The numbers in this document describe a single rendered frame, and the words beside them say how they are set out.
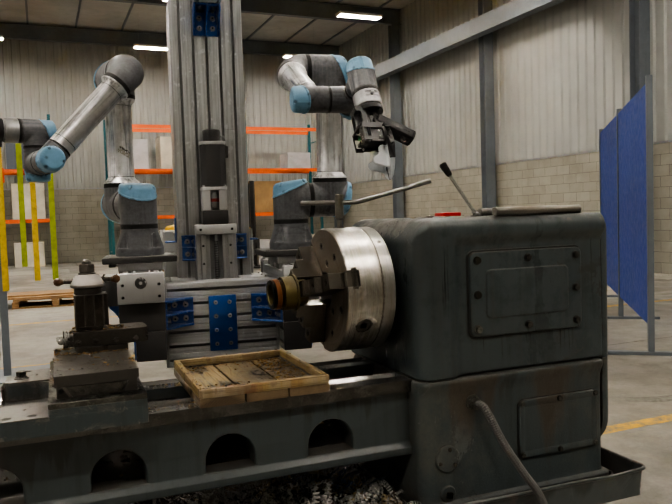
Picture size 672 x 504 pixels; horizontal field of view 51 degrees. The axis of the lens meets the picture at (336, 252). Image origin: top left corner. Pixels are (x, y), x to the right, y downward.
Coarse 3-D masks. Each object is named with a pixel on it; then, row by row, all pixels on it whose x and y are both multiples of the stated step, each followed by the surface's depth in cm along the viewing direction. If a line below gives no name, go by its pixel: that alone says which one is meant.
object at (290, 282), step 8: (272, 280) 172; (280, 280) 173; (288, 280) 172; (296, 280) 172; (272, 288) 170; (280, 288) 170; (288, 288) 170; (296, 288) 171; (272, 296) 175; (280, 296) 170; (288, 296) 170; (296, 296) 171; (272, 304) 174; (280, 304) 171; (288, 304) 171; (296, 304) 172
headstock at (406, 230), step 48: (384, 240) 180; (432, 240) 165; (480, 240) 171; (528, 240) 177; (576, 240) 183; (432, 288) 165; (480, 288) 171; (528, 288) 176; (576, 288) 181; (432, 336) 165; (480, 336) 172; (528, 336) 178; (576, 336) 184
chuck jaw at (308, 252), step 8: (304, 248) 184; (312, 248) 185; (296, 256) 186; (304, 256) 182; (312, 256) 183; (296, 264) 180; (304, 264) 180; (312, 264) 181; (296, 272) 177; (304, 272) 178; (312, 272) 179; (320, 272) 179
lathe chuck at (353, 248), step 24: (312, 240) 185; (336, 240) 169; (360, 240) 171; (336, 264) 170; (360, 264) 166; (360, 288) 165; (336, 312) 172; (360, 312) 165; (336, 336) 172; (360, 336) 170
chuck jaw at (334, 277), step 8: (344, 272) 166; (352, 272) 165; (304, 280) 170; (312, 280) 169; (320, 280) 168; (328, 280) 164; (336, 280) 165; (344, 280) 166; (352, 280) 165; (304, 288) 170; (312, 288) 169; (320, 288) 168; (328, 288) 165; (336, 288) 165; (344, 288) 166; (304, 296) 171; (312, 296) 173
